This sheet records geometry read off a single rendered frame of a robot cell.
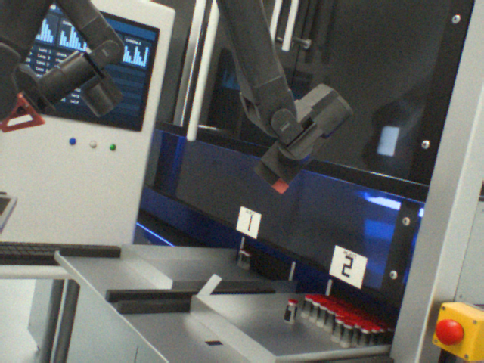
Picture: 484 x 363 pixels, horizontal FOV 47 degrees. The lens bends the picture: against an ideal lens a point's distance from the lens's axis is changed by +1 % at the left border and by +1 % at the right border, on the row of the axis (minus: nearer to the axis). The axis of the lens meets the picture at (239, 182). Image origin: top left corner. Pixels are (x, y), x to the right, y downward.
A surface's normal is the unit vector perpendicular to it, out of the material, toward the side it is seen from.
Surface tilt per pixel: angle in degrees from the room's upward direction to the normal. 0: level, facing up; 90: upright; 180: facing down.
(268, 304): 90
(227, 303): 90
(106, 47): 99
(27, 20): 97
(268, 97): 106
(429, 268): 90
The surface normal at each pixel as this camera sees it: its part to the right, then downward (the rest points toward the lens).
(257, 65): 0.30, 0.32
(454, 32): -0.80, -0.11
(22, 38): 0.53, 0.23
